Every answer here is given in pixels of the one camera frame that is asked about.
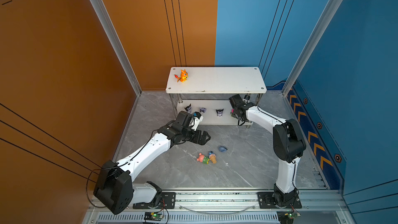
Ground black white kuromi toy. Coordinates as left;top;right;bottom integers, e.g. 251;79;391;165
184;104;192;114

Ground grey purple kuromi toy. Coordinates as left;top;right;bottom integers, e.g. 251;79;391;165
216;109;224;117

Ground orange fox toy figure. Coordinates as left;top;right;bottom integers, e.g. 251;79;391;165
174;69;189;83

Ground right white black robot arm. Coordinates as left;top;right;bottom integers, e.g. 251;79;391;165
229;94;306;208

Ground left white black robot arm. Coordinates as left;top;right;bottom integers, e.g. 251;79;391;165
93;111;210;215

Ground white two-tier metal shelf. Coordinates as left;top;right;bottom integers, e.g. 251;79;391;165
166;67;267;125

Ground pink pig green toy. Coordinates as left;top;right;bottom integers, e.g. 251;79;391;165
197;153;210;164

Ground blue grey eeyore toy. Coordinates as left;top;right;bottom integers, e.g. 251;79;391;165
218;146;228;152

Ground ice cream cone toy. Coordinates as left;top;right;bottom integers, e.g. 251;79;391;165
208;151;217;164

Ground left green circuit board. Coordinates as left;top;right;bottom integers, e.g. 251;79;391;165
143;212;166;224

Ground right circuit board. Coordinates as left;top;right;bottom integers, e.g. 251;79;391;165
277;212;301;224

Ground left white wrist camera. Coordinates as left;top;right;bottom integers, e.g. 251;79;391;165
189;112;204;131

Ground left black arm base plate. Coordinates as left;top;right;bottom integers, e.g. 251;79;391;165
133;192;176;209

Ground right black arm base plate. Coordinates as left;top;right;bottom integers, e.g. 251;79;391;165
257;191;302;209

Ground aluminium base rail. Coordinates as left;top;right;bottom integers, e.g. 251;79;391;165
83;188;355;224

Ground right aluminium corner post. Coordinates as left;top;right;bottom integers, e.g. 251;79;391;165
282;0;343;97

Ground aluminium corner post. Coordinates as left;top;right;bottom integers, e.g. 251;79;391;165
89;0;142;97
282;0;343;97

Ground left aluminium corner post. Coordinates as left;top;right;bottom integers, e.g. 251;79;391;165
89;0;142;97

